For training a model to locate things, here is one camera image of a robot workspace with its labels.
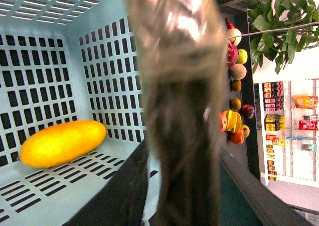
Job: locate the yellow mango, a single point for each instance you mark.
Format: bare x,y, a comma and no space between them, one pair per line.
62,143

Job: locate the light blue plastic basket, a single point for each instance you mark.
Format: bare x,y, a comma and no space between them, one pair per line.
62,61

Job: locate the red apple front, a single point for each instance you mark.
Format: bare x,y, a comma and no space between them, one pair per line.
223,121

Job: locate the yellow starfruit centre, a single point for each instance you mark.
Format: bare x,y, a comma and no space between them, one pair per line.
234,121

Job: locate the brown kiwi right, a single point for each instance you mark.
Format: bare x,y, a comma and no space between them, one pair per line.
235,104

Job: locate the brown kiwi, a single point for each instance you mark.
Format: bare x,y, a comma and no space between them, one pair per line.
236,85
235,104

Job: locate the brown kiwi left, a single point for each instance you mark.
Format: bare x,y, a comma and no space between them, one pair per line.
236,85

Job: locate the orange persimmon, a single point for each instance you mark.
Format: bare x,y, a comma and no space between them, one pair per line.
237,137

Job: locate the pink dragon fruit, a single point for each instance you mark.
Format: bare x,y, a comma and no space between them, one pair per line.
232,54

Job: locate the dark purple plum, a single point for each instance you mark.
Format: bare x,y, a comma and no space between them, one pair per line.
248,111

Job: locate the green apple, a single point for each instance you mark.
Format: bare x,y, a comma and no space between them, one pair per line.
242,56

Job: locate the black fruit display tray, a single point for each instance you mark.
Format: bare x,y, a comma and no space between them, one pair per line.
247,153

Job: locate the white pink onion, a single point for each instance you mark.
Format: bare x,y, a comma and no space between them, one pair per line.
233,34

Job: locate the white right store shelf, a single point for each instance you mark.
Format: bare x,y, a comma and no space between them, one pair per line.
290,131

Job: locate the green potted plant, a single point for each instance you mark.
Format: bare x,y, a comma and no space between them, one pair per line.
281,28

